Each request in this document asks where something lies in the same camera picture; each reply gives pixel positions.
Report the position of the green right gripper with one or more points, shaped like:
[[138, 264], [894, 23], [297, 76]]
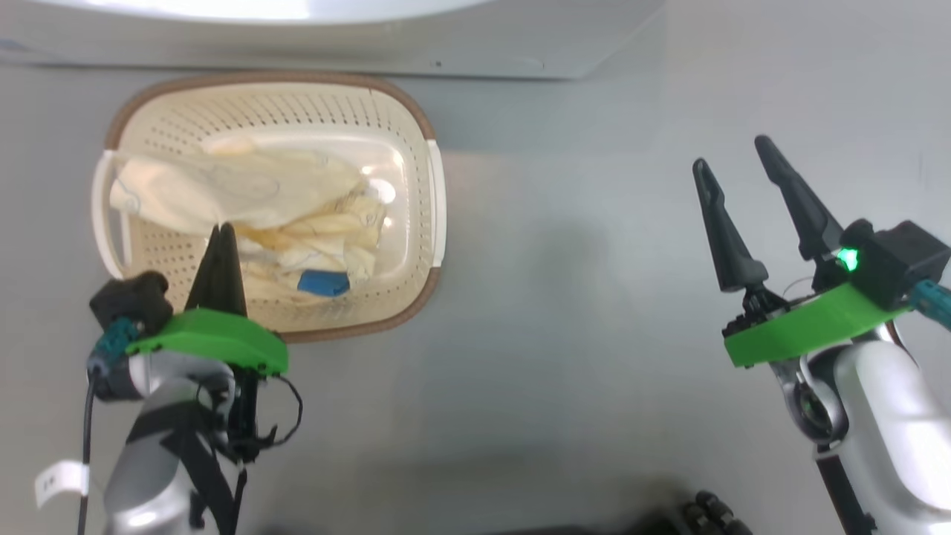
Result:
[[802, 327]]

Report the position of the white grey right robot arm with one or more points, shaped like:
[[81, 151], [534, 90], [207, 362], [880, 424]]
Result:
[[891, 416]]

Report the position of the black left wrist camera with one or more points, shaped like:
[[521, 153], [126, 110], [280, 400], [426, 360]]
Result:
[[130, 297]]

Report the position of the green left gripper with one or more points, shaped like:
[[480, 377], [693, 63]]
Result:
[[215, 338]]

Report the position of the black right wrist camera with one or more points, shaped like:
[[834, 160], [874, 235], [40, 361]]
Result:
[[903, 260]]

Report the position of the small blue cloth item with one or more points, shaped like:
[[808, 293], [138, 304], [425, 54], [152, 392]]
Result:
[[323, 283]]

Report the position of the cream basket with brown rim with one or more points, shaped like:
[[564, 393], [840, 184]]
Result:
[[401, 245]]

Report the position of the white front-load washing machine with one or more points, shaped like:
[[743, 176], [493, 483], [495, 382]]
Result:
[[520, 44]]

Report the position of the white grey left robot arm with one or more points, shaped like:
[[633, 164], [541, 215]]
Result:
[[160, 446]]

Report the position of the pale yellow garment blue print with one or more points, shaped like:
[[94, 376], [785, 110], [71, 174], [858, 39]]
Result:
[[245, 186]]

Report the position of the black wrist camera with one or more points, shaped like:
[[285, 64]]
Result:
[[903, 260], [130, 297]]

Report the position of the black roller robot base wheel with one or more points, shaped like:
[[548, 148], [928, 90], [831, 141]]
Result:
[[709, 514]]

